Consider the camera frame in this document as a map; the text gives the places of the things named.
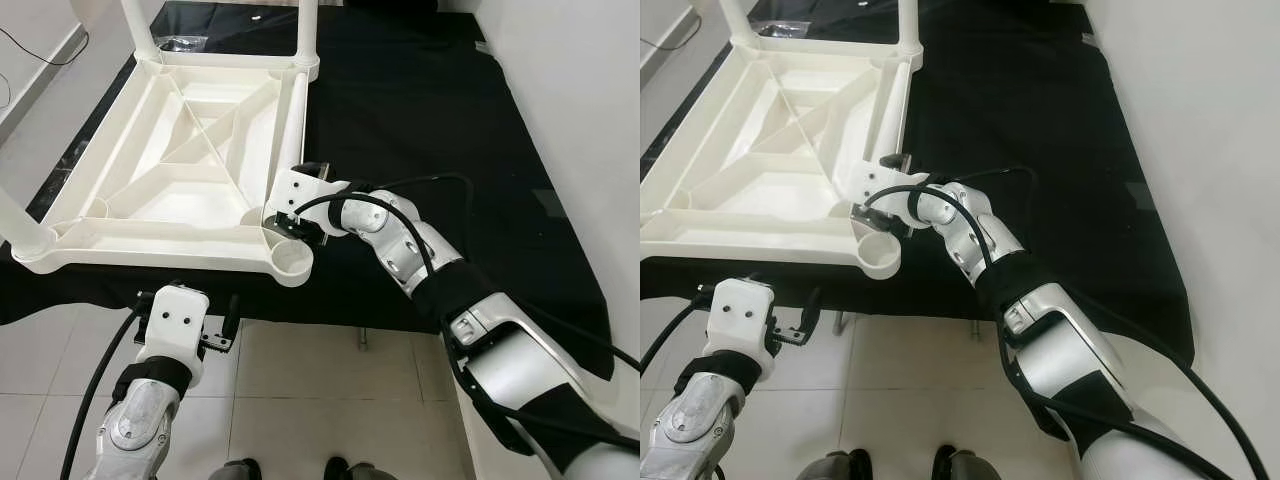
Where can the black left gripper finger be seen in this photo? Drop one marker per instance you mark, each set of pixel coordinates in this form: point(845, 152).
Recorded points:
point(233, 315)
point(704, 294)
point(815, 308)
point(143, 300)

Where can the white plastic table leg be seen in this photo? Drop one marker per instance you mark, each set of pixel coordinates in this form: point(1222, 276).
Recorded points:
point(306, 30)
point(908, 25)
point(20, 222)
point(738, 20)
point(888, 115)
point(138, 30)
point(290, 130)

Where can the silver robot left leg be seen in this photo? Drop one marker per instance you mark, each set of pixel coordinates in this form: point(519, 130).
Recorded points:
point(226, 473)
point(828, 468)

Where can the silver robot leg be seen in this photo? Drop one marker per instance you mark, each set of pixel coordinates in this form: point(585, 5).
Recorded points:
point(368, 472)
point(828, 468)
point(978, 468)
point(226, 473)

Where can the black table cloth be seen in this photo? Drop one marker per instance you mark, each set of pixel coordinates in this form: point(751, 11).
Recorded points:
point(430, 120)
point(1020, 120)

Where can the black robot right foot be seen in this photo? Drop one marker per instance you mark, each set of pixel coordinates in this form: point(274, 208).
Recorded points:
point(336, 468)
point(945, 462)

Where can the silver robot right leg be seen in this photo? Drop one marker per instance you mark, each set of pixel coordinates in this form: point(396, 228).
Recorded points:
point(978, 468)
point(368, 472)

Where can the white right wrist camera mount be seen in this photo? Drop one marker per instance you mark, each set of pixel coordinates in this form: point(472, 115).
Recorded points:
point(878, 180)
point(300, 190)

